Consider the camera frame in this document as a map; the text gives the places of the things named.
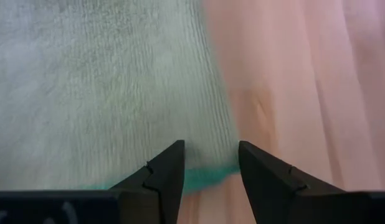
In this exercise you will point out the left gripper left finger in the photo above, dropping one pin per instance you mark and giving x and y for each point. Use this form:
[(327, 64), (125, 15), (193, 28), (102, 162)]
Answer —
[(86, 208)]

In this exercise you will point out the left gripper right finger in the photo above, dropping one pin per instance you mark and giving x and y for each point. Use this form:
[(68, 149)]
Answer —
[(304, 208)]

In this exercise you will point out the sage green teal-edged towel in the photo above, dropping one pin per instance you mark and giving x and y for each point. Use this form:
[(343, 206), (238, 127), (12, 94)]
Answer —
[(102, 93)]

